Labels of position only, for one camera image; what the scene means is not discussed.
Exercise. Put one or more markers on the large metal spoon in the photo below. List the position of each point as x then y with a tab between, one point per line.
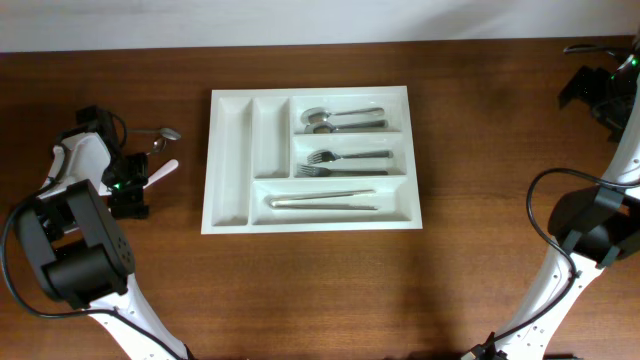
320	114
327	127

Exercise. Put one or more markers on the white plastic cutlery tray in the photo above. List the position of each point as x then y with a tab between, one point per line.
256	142

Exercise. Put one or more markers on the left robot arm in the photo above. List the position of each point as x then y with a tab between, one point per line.
79	254

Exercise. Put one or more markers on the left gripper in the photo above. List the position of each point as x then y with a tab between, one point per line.
144	215

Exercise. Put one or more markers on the small metal teaspoon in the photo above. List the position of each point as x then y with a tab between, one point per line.
158	146
165	132

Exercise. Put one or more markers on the metal tongs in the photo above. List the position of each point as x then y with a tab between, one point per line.
319	201

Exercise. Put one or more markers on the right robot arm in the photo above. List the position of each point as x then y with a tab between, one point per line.
589	229

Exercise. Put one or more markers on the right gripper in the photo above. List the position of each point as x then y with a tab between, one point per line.
576	85

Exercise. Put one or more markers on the metal fork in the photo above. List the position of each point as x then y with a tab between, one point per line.
324	156
314	171

